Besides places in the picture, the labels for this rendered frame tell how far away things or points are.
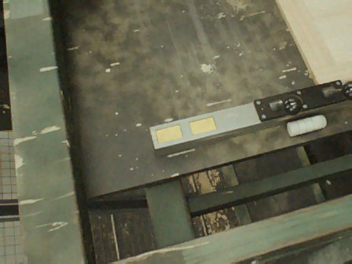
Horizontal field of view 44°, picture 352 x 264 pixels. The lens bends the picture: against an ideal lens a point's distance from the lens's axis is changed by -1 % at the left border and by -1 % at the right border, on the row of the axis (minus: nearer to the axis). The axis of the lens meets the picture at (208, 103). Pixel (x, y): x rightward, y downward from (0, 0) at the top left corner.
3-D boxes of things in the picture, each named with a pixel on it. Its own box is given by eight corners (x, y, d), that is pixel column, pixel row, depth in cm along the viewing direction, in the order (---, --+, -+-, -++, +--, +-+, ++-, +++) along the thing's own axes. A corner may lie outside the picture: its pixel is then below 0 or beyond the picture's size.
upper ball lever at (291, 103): (284, 112, 92) (308, 112, 79) (267, 116, 92) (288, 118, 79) (280, 94, 92) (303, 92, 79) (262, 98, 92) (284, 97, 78)
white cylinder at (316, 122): (290, 138, 93) (324, 130, 94) (293, 132, 90) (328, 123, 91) (285, 126, 94) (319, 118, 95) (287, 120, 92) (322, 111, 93)
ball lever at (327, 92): (335, 99, 94) (368, 97, 81) (320, 103, 94) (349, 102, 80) (331, 82, 94) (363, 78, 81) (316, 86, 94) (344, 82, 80)
